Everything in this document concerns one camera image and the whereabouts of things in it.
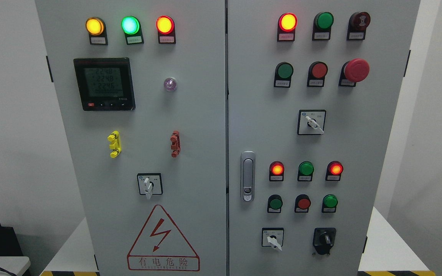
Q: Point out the red push button lower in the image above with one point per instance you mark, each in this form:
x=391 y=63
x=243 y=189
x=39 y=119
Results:
x=302 y=204

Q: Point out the lit red indicator top right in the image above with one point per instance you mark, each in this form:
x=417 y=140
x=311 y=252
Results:
x=286 y=27

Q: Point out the grey electrical control cabinet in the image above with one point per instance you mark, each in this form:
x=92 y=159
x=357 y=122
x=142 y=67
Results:
x=225 y=103

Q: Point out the white rotary switch upper right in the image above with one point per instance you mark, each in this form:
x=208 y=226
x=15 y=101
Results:
x=311 y=122

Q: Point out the white rotary switch lower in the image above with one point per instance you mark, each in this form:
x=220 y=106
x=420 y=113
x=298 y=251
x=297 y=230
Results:
x=273 y=237

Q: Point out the clear small lamp bulb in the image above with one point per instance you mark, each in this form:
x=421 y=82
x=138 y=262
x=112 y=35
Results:
x=170 y=84

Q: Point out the dark red buzzer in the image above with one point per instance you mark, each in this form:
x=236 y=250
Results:
x=358 y=23

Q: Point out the white rotary light switch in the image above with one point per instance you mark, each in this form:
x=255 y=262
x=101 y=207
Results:
x=150 y=184

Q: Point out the red emergency stop button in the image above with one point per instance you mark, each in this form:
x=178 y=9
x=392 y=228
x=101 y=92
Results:
x=354 y=71

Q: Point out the green push button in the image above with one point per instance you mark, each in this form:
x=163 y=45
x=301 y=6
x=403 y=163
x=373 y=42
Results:
x=283 y=75
x=274 y=204

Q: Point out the red push button upper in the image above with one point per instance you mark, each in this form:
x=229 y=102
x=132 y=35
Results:
x=316 y=74

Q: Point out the lit red indicator middle right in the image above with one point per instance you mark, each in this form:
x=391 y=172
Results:
x=334 y=171

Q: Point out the lit green indicator light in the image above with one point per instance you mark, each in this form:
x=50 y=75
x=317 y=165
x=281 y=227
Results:
x=132 y=30

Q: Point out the green indicator middle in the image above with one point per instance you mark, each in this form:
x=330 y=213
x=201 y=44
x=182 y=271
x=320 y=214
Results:
x=305 y=171

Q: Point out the red terminal connector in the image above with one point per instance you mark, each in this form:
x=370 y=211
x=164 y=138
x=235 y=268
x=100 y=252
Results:
x=175 y=146

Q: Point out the black rotary selector switch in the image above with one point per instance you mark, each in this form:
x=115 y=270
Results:
x=323 y=240

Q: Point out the white box corner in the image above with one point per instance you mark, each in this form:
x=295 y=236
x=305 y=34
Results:
x=15 y=264

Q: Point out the green indicator lower right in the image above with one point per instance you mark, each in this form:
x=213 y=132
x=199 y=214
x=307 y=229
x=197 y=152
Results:
x=329 y=203

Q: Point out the red push button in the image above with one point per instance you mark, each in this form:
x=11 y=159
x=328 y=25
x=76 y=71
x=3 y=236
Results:
x=316 y=74
x=302 y=204

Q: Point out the red danger warning sticker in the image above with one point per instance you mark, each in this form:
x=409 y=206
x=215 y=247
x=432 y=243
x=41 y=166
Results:
x=161 y=246

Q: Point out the lit red indicator middle left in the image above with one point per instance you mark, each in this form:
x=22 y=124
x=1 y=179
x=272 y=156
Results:
x=276 y=171

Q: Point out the green push button upper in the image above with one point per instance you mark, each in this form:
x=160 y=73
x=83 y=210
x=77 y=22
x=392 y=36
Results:
x=283 y=75

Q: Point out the lit red indicator light left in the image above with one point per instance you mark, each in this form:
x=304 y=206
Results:
x=166 y=30

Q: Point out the green indicator top right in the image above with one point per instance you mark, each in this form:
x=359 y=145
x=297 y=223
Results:
x=322 y=26

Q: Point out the yellow terminal connector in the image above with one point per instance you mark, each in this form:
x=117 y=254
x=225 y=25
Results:
x=114 y=144

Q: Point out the black digital power meter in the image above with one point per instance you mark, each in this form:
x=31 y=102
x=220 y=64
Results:
x=105 y=84

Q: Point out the green push button lower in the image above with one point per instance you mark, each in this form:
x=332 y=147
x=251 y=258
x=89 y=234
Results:
x=274 y=204

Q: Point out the silver door handle lock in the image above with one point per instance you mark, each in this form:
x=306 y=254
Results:
x=247 y=180

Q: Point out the yellow indicator light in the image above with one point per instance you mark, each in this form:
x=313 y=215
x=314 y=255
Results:
x=97 y=32

